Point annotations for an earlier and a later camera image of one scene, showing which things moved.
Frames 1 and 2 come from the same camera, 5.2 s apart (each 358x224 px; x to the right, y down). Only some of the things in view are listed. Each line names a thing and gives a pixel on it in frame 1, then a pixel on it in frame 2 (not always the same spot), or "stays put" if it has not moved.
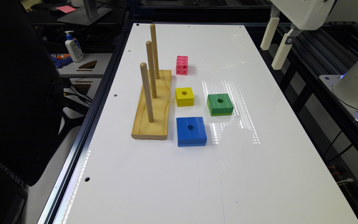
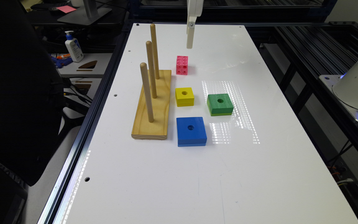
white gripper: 307,15 to 194,9
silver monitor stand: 87,15 stays put
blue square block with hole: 191,131 stays put
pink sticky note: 66,9 stays put
